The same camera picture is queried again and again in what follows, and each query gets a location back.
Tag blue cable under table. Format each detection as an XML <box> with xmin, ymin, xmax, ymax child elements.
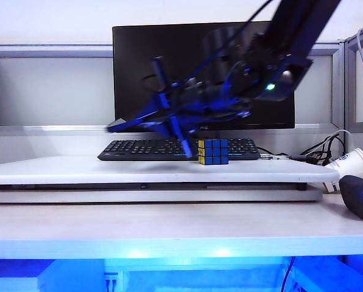
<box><xmin>282</xmin><ymin>257</ymin><xmax>297</xmax><ymax>292</ymax></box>

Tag silver cable plugs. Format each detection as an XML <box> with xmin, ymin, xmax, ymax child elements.
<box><xmin>259</xmin><ymin>153</ymin><xmax>292</xmax><ymax>161</ymax></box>

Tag white desk riser base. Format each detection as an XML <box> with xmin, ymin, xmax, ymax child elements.
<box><xmin>0</xmin><ymin>183</ymin><xmax>324</xmax><ymax>204</ymax></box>

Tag white thin cable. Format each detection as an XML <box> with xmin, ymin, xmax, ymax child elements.
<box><xmin>320</xmin><ymin>128</ymin><xmax>353</xmax><ymax>159</ymax></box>

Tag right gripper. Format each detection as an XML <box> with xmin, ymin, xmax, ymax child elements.
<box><xmin>129</xmin><ymin>55</ymin><xmax>253</xmax><ymax>159</ymax></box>

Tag black computer monitor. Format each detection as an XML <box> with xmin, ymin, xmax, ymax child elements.
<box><xmin>112</xmin><ymin>20</ymin><xmax>296</xmax><ymax>133</ymax></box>

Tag Rubik's cube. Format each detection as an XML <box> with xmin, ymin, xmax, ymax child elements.
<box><xmin>198</xmin><ymin>138</ymin><xmax>230</xmax><ymax>166</ymax></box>

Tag black and blue computer mouse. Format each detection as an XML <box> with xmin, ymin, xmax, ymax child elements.
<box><xmin>338</xmin><ymin>175</ymin><xmax>363</xmax><ymax>222</ymax></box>

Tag black cable bundle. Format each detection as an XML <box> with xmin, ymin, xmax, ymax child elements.
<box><xmin>291</xmin><ymin>130</ymin><xmax>345</xmax><ymax>167</ymax></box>

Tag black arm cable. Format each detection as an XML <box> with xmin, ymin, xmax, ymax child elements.
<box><xmin>186</xmin><ymin>0</ymin><xmax>275</xmax><ymax>83</ymax></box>

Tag white desk riser board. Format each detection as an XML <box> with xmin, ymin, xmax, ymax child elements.
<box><xmin>0</xmin><ymin>156</ymin><xmax>340</xmax><ymax>186</ymax></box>

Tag white paper cup blue logo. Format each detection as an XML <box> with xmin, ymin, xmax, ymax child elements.
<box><xmin>322</xmin><ymin>147</ymin><xmax>363</xmax><ymax>193</ymax></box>

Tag black computer keyboard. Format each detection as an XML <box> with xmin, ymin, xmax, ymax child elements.
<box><xmin>96</xmin><ymin>138</ymin><xmax>261</xmax><ymax>162</ymax></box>

